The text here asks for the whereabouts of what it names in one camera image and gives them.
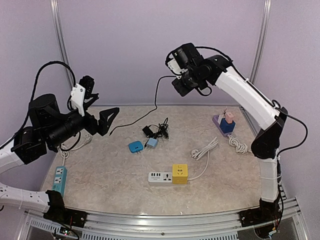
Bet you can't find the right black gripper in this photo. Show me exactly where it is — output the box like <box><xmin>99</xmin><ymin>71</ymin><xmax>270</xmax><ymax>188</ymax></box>
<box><xmin>172</xmin><ymin>65</ymin><xmax>207</xmax><ymax>95</ymax></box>

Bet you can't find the black USB cable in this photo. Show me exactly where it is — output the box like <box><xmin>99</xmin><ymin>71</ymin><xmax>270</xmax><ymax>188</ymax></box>
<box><xmin>109</xmin><ymin>75</ymin><xmax>177</xmax><ymax>137</ymax></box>

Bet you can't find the purple power strip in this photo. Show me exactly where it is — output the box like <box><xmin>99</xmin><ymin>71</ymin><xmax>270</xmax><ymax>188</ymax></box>
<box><xmin>211</xmin><ymin>114</ymin><xmax>232</xmax><ymax>138</ymax></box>

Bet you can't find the white USB charger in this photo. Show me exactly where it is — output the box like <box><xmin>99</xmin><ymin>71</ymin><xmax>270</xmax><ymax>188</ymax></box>
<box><xmin>217</xmin><ymin>114</ymin><xmax>225</xmax><ymax>125</ymax></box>

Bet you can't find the pink charger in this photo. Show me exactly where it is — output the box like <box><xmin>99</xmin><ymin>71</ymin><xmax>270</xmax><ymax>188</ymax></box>
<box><xmin>225</xmin><ymin>112</ymin><xmax>234</xmax><ymax>124</ymax></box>

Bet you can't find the dark blue cube socket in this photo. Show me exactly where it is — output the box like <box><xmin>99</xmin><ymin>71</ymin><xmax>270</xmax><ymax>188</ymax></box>
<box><xmin>219</xmin><ymin>118</ymin><xmax>236</xmax><ymax>134</ymax></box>

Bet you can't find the yellow cube socket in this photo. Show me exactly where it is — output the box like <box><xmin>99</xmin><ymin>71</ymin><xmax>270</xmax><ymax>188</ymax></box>
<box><xmin>172</xmin><ymin>163</ymin><xmax>189</xmax><ymax>185</ymax></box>

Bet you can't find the white power strip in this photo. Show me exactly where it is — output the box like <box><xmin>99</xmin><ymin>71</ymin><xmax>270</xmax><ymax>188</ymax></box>
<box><xmin>148</xmin><ymin>172</ymin><xmax>173</xmax><ymax>186</ymax></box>

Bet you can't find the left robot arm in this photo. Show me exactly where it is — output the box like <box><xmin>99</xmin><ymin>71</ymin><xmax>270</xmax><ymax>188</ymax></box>
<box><xmin>0</xmin><ymin>76</ymin><xmax>120</xmax><ymax>224</ymax></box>

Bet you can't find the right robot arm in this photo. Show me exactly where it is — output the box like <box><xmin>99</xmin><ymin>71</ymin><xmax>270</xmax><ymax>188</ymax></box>
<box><xmin>165</xmin><ymin>42</ymin><xmax>301</xmax><ymax>229</ymax></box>

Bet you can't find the blue rounded charger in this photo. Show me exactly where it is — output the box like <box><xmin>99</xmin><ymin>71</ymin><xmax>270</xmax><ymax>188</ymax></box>
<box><xmin>128</xmin><ymin>140</ymin><xmax>144</xmax><ymax>154</ymax></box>

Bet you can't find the light blue charger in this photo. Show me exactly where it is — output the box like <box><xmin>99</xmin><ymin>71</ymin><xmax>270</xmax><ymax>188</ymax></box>
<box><xmin>145</xmin><ymin>137</ymin><xmax>158</xmax><ymax>149</ymax></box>

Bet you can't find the teal power strip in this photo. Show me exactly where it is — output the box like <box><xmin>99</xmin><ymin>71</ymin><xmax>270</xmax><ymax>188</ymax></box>
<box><xmin>51</xmin><ymin>166</ymin><xmax>68</xmax><ymax>197</ymax></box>

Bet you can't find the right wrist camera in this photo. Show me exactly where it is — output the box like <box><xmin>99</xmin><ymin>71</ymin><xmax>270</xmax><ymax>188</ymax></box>
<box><xmin>165</xmin><ymin>51</ymin><xmax>187</xmax><ymax>78</ymax></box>

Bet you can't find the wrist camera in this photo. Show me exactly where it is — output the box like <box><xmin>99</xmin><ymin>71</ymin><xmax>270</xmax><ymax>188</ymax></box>
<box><xmin>165</xmin><ymin>51</ymin><xmax>187</xmax><ymax>78</ymax></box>
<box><xmin>67</xmin><ymin>75</ymin><xmax>99</xmax><ymax>117</ymax></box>

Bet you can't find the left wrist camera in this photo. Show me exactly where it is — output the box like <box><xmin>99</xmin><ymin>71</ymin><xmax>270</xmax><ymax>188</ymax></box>
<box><xmin>67</xmin><ymin>75</ymin><xmax>99</xmax><ymax>117</ymax></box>

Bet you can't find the white power cord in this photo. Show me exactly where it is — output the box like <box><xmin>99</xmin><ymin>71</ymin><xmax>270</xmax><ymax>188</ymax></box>
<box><xmin>187</xmin><ymin>136</ymin><xmax>220</xmax><ymax>181</ymax></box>

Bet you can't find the purple strip white cord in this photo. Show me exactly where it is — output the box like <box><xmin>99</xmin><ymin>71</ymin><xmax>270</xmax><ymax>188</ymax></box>
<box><xmin>227</xmin><ymin>134</ymin><xmax>258</xmax><ymax>155</ymax></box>

